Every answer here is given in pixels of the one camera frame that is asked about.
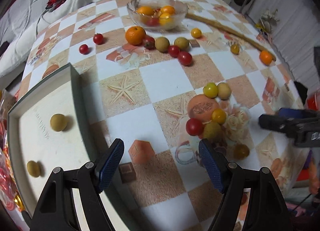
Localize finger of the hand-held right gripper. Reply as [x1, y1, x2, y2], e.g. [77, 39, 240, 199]
[259, 114, 297, 138]
[278, 107, 305, 120]

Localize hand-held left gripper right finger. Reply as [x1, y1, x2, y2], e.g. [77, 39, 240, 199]
[199, 139, 292, 231]

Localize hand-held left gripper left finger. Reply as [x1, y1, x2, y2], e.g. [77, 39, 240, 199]
[29, 138, 125, 231]

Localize tan longan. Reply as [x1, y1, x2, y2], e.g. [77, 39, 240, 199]
[174, 37, 190, 51]
[50, 113, 68, 132]
[26, 160, 42, 178]
[155, 37, 171, 53]
[217, 82, 231, 100]
[203, 122, 222, 141]

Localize white cardboard box tray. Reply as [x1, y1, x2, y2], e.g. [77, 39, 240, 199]
[7, 62, 118, 223]

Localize orange container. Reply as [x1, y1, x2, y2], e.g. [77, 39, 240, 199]
[305, 93, 320, 112]

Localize checkered seashell tablecloth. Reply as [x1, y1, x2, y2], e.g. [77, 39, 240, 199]
[19, 0, 305, 231]

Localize long wooden stick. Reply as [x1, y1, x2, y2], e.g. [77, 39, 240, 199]
[185, 13, 277, 62]

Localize red patterned plastic bag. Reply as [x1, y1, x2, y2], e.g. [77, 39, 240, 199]
[0, 90, 26, 212]

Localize large orange mandarin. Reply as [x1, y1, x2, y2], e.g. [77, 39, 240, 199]
[125, 26, 147, 45]

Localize clear glass bowl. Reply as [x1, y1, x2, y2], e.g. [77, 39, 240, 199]
[127, 0, 189, 31]

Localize grey striped quilt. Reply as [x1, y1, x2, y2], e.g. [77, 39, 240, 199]
[0, 0, 83, 54]

